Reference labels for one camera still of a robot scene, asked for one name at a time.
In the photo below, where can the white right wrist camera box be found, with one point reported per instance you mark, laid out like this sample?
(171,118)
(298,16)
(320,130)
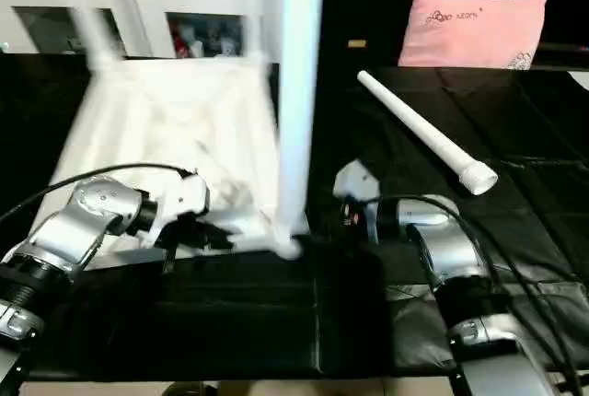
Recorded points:
(354,180)

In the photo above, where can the black work mat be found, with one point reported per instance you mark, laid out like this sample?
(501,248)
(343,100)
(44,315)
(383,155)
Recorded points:
(442,304)

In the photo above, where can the pink printed pillow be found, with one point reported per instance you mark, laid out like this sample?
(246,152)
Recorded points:
(469,32)

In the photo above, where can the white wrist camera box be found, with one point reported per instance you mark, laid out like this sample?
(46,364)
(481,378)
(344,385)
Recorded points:
(354,180)
(184,198)

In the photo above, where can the small yellow label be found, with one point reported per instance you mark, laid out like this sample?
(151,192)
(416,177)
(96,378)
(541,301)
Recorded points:
(357,43)

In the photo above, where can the black sofa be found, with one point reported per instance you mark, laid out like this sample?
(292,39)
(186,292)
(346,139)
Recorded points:
(368,0)

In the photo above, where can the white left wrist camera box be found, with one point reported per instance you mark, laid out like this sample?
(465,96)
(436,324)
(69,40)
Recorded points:
(184,198)

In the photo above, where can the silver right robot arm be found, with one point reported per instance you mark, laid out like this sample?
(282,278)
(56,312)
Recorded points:
(451,249)

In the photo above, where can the white glass-door cabinet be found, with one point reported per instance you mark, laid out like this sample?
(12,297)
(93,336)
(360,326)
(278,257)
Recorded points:
(138,0)

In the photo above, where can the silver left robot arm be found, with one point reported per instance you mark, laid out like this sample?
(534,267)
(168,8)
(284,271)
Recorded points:
(74,221)

